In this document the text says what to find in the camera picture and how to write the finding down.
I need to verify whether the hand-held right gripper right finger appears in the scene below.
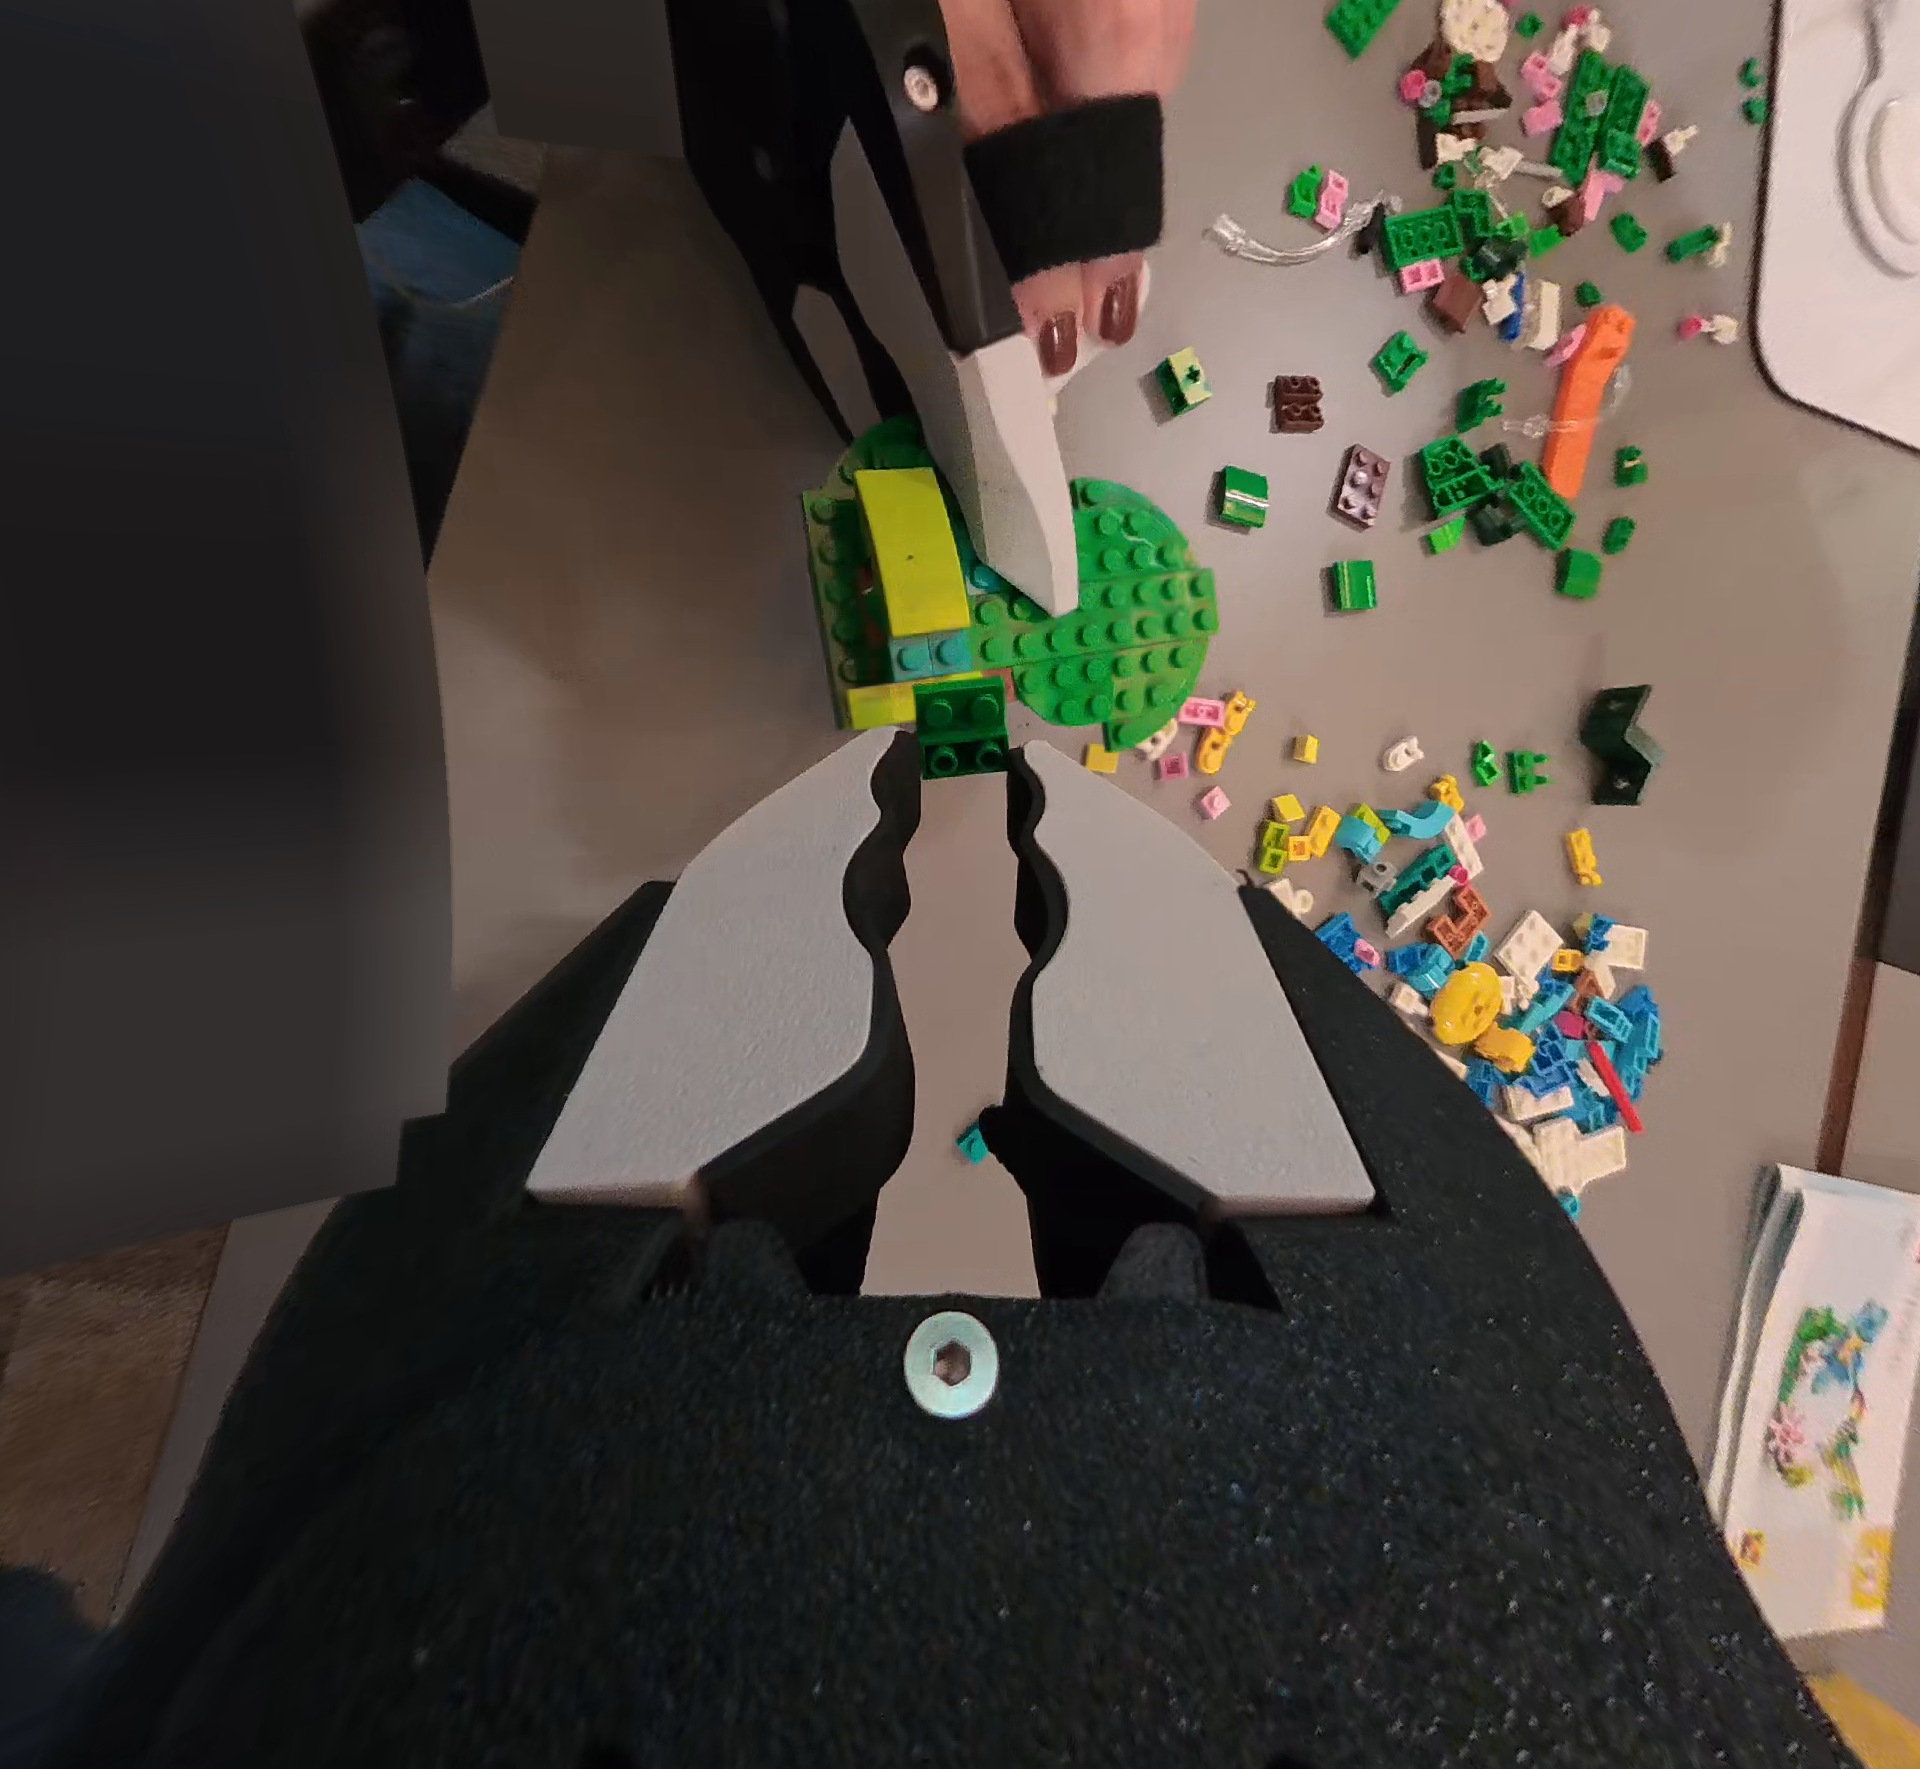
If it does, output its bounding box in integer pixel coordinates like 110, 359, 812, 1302
996, 742, 1380, 1318

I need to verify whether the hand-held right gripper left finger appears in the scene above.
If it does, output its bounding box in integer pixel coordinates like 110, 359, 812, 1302
527, 729, 924, 1297

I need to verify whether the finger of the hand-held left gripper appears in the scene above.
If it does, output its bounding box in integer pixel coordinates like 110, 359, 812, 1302
829, 110, 1089, 622

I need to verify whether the green lego build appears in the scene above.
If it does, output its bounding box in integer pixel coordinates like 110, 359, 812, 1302
802, 416, 1221, 736

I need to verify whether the pile of colourful lego pieces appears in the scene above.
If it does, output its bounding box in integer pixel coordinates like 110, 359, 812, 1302
1252, 769, 1668, 1222

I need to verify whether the clear curved lego piece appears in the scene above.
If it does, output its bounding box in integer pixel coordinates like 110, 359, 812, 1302
1209, 193, 1389, 266

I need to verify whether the pile of green brown lego pieces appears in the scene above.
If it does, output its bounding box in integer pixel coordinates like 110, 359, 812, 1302
1357, 0, 1763, 600

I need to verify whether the lego instruction booklet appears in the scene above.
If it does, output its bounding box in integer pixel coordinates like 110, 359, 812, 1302
1706, 1163, 1920, 1638

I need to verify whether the person's jeans leg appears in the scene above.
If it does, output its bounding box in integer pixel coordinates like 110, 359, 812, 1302
357, 175, 522, 561

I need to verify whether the orange brick separator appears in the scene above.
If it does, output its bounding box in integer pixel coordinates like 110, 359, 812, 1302
1541, 306, 1639, 499

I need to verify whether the dark green lego bracket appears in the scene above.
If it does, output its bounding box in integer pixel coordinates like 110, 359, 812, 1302
1576, 682, 1666, 806

